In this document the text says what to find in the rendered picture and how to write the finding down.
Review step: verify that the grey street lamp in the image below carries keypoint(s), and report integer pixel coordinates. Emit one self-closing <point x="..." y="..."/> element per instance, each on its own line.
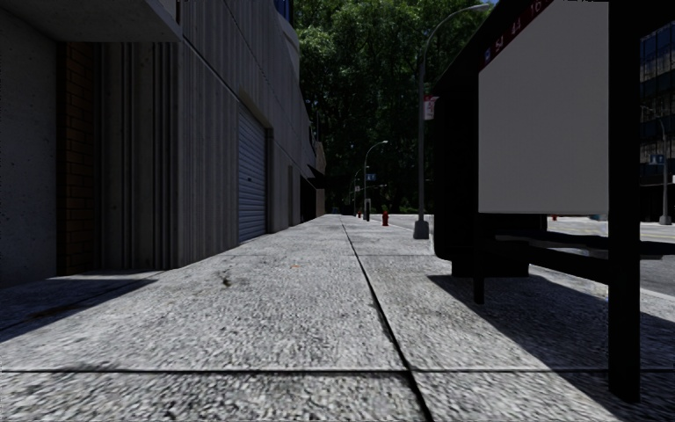
<point x="354" y="192"/>
<point x="421" y="158"/>
<point x="365" y="179"/>
<point x="664" y="174"/>

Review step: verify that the trees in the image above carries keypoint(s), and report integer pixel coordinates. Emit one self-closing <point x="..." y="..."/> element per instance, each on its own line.
<point x="364" y="79"/>

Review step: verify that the pale concrete building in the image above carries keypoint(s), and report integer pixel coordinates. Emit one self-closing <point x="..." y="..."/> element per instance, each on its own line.
<point x="211" y="132"/>

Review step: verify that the black bus shelter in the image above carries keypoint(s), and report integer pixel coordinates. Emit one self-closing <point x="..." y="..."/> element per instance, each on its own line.
<point x="543" y="116"/>

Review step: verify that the glass tower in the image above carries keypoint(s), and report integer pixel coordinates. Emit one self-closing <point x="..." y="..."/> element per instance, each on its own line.
<point x="656" y="105"/>

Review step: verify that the short dark post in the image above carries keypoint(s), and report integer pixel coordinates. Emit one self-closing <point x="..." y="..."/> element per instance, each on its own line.
<point x="367" y="210"/>

